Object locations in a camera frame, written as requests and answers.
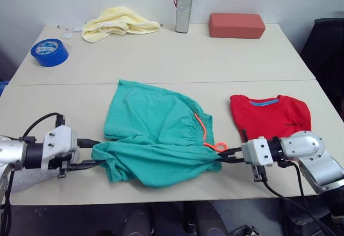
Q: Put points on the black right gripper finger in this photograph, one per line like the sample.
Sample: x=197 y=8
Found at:
x=232 y=160
x=232 y=151

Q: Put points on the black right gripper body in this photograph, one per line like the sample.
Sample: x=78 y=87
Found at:
x=258 y=173

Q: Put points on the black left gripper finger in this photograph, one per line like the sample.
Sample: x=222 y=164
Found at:
x=87 y=143
x=86 y=164

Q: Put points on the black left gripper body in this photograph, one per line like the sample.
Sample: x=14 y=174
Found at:
x=63 y=163

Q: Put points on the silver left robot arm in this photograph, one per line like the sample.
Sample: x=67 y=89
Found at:
x=13 y=152

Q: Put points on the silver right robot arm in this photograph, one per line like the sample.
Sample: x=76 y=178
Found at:
x=309 y=150

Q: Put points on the red t-shirt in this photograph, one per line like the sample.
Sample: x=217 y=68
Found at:
x=271 y=117

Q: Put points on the black table leg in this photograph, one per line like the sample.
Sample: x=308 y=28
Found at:
x=189 y=215

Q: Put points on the dark rounded shape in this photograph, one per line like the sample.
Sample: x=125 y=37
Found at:
x=137 y=222

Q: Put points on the blue tape roll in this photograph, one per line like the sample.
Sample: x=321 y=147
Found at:
x=49 y=56

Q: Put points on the blue bin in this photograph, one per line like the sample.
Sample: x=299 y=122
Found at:
x=2 y=88

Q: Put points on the small white paper packet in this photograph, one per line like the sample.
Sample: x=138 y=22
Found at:
x=67 y=35

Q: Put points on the white paper strip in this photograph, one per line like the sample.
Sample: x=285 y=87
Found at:
x=71 y=28

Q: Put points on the yellow towel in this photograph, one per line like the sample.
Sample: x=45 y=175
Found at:
x=115 y=23

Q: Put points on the red foam block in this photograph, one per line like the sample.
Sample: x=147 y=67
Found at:
x=236 y=26

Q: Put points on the black chair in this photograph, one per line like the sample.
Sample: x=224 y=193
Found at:
x=325 y=53

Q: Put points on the tall silver metal flask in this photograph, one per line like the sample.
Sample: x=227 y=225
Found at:
x=184 y=7

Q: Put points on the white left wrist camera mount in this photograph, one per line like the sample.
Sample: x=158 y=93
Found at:
x=60 y=142

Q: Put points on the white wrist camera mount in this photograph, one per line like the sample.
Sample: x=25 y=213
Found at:
x=256 y=151
x=60 y=142

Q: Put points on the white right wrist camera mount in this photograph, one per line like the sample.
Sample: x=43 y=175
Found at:
x=256 y=151

